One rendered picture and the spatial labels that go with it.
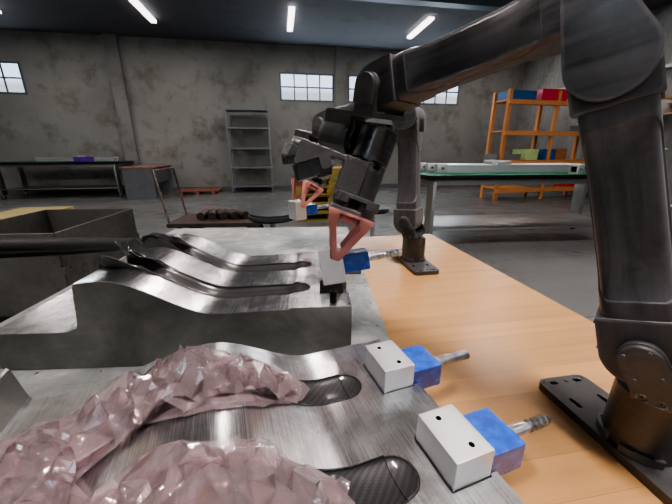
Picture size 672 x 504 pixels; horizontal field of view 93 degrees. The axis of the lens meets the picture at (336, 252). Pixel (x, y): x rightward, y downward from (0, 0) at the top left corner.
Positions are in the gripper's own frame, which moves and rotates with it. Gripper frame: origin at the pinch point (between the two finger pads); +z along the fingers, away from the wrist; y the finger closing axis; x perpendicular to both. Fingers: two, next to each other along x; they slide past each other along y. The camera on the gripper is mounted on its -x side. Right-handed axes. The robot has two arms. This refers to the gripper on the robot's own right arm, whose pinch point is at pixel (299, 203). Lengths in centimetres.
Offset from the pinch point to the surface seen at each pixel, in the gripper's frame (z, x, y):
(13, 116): 16, -253, -1087
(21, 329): 36, -48, 28
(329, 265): 11, -17, 48
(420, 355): 16, -13, 65
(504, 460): 19, -16, 77
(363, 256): 8, -14, 50
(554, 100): -481, 642, -279
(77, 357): 37, -41, 33
